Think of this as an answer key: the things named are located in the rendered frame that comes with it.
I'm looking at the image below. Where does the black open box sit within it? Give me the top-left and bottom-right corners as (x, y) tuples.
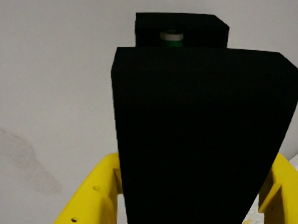
(135, 12), (230, 48)

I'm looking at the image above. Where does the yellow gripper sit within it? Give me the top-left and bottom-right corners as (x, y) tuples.
(53, 152), (298, 224)

